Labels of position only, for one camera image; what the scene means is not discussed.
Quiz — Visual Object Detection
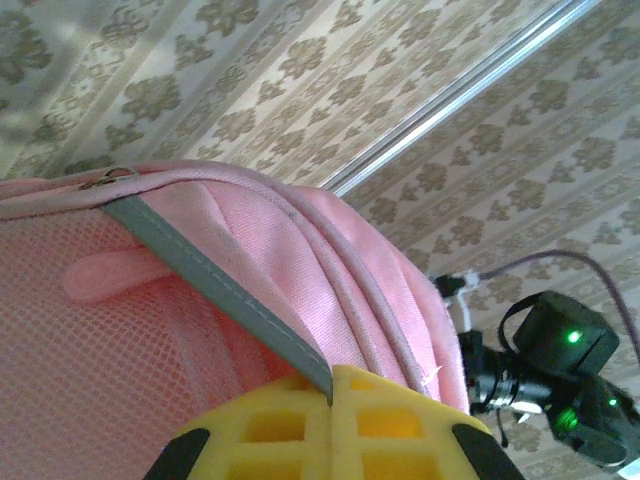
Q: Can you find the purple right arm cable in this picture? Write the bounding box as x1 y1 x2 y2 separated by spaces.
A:
479 251 640 351

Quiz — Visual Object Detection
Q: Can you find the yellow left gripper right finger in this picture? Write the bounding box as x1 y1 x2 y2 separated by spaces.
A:
329 364 524 480

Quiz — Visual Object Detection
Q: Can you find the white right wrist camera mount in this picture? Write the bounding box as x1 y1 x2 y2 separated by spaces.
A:
433 268 484 334

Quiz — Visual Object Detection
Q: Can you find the pink backpack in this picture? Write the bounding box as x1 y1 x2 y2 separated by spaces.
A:
0 159 471 480

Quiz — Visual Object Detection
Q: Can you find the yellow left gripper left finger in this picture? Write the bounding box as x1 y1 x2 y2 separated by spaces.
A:
144 374 332 480

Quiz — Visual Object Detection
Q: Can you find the aluminium corner post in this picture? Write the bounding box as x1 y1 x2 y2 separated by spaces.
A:
319 0 601 199

